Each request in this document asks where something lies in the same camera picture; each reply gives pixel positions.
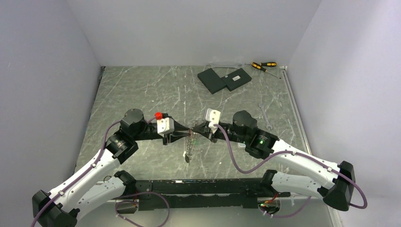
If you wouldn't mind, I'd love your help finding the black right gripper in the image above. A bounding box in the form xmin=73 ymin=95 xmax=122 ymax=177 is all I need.
xmin=192 ymin=122 xmax=248 ymax=144

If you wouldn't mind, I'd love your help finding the round metal key organizer disc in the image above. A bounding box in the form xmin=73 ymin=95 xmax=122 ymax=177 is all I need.
xmin=183 ymin=121 xmax=199 ymax=164

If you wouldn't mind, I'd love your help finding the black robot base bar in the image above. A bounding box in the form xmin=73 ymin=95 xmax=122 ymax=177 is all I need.
xmin=122 ymin=178 xmax=290 ymax=211

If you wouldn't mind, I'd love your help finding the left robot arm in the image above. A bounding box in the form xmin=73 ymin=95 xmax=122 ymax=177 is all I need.
xmin=31 ymin=109 xmax=190 ymax=227

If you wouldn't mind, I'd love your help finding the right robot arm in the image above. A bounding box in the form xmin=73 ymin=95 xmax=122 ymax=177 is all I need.
xmin=193 ymin=109 xmax=356 ymax=211

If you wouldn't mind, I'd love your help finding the large black flat box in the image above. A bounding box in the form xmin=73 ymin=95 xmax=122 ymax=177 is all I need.
xmin=197 ymin=69 xmax=227 ymax=94

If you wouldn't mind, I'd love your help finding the small black flat box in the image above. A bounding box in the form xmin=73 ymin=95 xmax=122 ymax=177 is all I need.
xmin=221 ymin=68 xmax=252 ymax=91

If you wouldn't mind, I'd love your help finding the silver wrench on table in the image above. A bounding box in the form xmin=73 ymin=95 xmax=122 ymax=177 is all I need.
xmin=258 ymin=103 xmax=272 ymax=130

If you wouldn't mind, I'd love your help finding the yellow black screwdriver front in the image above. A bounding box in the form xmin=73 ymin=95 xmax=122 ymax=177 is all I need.
xmin=252 ymin=66 xmax=280 ymax=79

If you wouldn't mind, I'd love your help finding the yellow black screwdriver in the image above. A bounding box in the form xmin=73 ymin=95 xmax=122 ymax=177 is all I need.
xmin=252 ymin=66 xmax=280 ymax=79
xmin=247 ymin=62 xmax=277 ymax=68

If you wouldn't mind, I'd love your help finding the yellow black screwdriver rear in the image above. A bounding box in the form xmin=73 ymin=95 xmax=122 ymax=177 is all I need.
xmin=247 ymin=62 xmax=277 ymax=68

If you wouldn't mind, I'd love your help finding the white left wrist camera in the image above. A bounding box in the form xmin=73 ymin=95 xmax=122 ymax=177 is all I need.
xmin=155 ymin=112 xmax=174 ymax=136

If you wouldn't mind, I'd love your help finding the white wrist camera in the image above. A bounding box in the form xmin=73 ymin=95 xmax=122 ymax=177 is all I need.
xmin=155 ymin=112 xmax=174 ymax=136
xmin=203 ymin=108 xmax=221 ymax=133

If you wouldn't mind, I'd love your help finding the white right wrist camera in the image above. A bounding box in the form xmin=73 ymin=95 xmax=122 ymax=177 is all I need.
xmin=203 ymin=108 xmax=221 ymax=133

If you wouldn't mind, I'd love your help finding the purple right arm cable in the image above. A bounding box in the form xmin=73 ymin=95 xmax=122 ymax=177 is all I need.
xmin=213 ymin=123 xmax=368 ymax=219

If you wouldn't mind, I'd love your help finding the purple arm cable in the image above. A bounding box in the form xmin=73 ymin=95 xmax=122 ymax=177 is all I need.
xmin=29 ymin=116 xmax=170 ymax=227
xmin=213 ymin=123 xmax=368 ymax=219

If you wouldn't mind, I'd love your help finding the long silver wrench at wall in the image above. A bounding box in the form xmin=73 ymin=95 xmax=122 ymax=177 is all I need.
xmin=206 ymin=64 xmax=243 ymax=69

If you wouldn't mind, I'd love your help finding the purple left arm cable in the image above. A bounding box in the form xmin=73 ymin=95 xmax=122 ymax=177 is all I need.
xmin=29 ymin=116 xmax=170 ymax=227

